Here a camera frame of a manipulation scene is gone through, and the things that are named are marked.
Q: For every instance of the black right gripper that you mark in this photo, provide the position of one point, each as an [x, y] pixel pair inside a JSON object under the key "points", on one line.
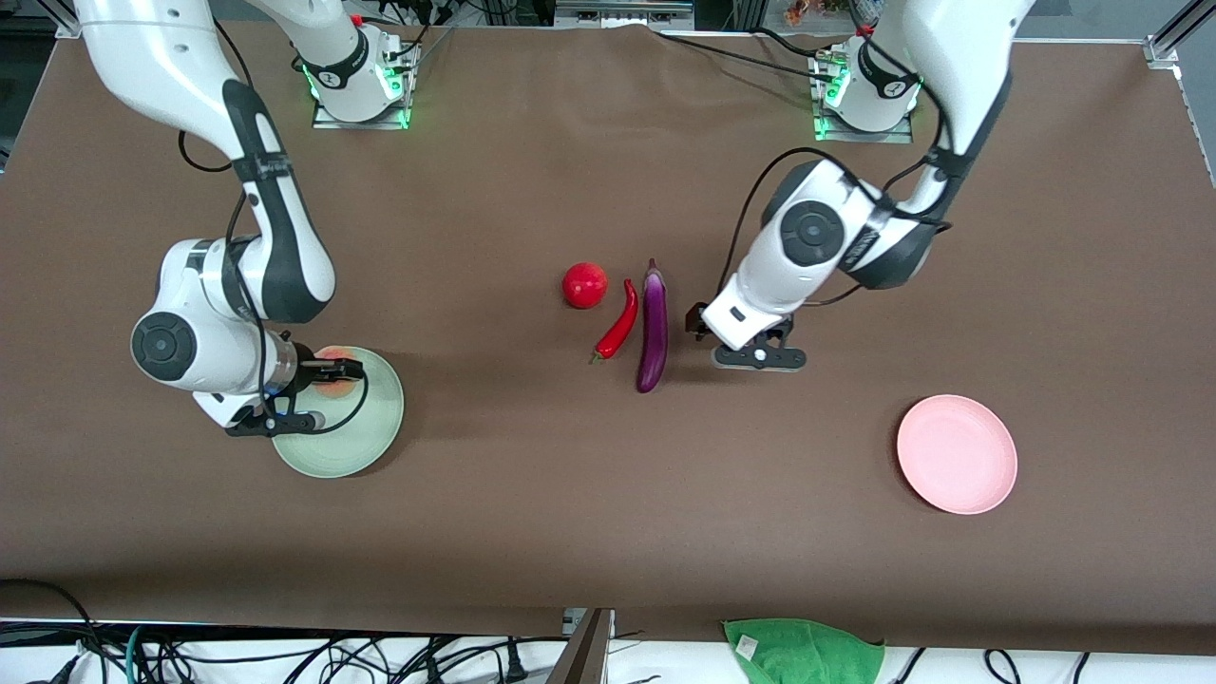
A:
{"points": [[306, 367]]}

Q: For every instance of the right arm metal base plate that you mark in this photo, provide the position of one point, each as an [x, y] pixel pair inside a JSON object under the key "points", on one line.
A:
{"points": [[361, 123]]}

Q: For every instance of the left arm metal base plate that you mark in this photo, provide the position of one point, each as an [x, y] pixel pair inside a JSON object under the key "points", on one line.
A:
{"points": [[860, 138]]}

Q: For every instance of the red round toy fruit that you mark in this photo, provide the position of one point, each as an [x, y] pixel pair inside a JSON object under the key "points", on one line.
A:
{"points": [[584, 285]]}

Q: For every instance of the black background device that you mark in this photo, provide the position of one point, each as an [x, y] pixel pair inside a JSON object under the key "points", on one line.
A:
{"points": [[622, 14]]}

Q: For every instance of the red chili pepper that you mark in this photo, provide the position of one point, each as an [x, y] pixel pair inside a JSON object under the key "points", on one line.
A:
{"points": [[622, 323]]}

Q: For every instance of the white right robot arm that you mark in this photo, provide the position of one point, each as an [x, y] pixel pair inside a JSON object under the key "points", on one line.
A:
{"points": [[152, 57]]}

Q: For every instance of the light green round plate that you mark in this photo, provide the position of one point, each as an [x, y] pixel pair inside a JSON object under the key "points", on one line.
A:
{"points": [[370, 427]]}

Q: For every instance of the pink round plate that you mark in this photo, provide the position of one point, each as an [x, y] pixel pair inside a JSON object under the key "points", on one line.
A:
{"points": [[955, 456]]}

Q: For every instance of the green cloth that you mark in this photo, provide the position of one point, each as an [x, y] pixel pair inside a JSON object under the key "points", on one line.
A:
{"points": [[798, 655]]}

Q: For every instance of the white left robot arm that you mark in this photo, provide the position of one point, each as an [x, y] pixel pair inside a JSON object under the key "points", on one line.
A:
{"points": [[950, 57]]}

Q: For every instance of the purple eggplant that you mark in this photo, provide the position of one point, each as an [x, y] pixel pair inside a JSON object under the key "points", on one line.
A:
{"points": [[652, 332]]}

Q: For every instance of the toy peach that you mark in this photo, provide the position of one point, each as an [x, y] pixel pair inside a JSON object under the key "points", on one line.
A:
{"points": [[342, 385]]}

